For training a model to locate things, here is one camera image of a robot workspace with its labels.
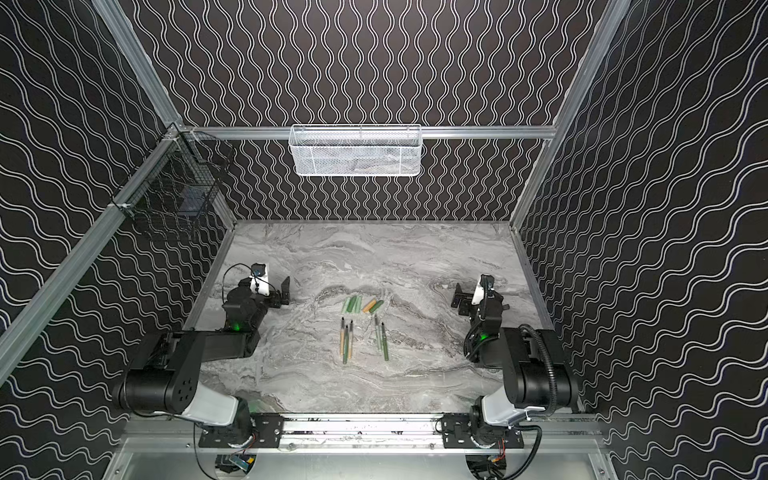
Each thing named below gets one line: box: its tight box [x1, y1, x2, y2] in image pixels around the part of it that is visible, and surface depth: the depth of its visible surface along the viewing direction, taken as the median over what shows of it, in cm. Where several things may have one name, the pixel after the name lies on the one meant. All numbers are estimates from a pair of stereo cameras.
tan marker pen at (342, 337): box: [340, 317, 345, 356], surface depth 92 cm
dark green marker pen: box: [343, 325, 349, 365], surface depth 90 cm
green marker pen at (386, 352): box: [381, 322, 389, 361], surface depth 92 cm
